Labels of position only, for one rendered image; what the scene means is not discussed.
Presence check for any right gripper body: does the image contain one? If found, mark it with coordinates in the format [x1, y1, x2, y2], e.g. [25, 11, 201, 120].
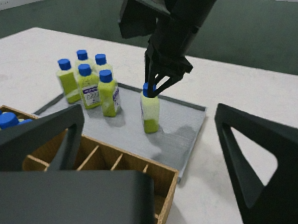
[146, 23, 200, 76]

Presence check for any brown cardboard divided carton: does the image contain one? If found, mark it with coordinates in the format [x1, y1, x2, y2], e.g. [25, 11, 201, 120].
[0, 105, 179, 224]

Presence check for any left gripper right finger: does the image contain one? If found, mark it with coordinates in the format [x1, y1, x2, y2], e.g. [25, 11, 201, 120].
[214, 103, 298, 224]

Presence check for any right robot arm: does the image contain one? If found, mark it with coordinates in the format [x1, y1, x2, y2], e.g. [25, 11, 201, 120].
[117, 0, 216, 57]

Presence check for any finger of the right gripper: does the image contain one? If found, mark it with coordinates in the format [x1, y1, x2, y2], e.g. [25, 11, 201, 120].
[147, 61, 184, 98]
[144, 51, 165, 85]

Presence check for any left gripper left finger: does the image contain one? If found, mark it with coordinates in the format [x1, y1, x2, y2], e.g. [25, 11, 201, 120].
[0, 104, 85, 172]

